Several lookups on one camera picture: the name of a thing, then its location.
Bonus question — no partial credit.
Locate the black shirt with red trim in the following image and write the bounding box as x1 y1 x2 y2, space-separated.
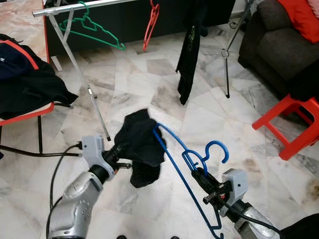
114 109 166 189

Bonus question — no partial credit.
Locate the blue plastic hanger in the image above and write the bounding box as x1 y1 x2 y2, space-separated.
152 123 230 239

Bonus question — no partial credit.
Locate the red plastic hanger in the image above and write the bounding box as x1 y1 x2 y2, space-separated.
143 0 160 52

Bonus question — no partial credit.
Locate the green plastic hanger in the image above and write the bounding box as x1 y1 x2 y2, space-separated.
59 1 126 51

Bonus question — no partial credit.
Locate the person in black trousers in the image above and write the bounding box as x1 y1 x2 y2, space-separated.
280 213 319 239

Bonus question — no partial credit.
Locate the red plastic stool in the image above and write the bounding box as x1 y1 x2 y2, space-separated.
252 95 319 161

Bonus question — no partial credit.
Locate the white cabinet leg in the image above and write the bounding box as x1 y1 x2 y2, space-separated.
50 54 64 71

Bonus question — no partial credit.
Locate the black t-shirt with green print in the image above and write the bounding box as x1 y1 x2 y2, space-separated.
175 0 209 106

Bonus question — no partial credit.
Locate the marble table with red edge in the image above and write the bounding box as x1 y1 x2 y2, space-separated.
0 0 50 63

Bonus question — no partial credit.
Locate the brown fabric sofa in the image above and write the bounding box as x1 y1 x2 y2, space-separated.
238 0 319 100

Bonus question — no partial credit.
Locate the silver metal clothes rack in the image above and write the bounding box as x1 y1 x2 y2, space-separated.
32 0 261 141

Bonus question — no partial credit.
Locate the red pillow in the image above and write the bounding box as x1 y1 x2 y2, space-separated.
277 0 319 44

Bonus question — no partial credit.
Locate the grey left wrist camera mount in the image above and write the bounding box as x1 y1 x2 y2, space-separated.
81 134 109 173

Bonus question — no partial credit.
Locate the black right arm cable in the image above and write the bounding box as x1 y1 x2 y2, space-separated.
204 192 282 236

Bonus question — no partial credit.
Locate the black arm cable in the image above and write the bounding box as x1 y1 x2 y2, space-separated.
46 143 83 239
204 192 282 236

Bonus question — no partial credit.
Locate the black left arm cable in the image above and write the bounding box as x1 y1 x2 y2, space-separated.
46 143 83 239

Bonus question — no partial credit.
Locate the red seat black frame chair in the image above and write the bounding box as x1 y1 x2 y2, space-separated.
0 102 83 158

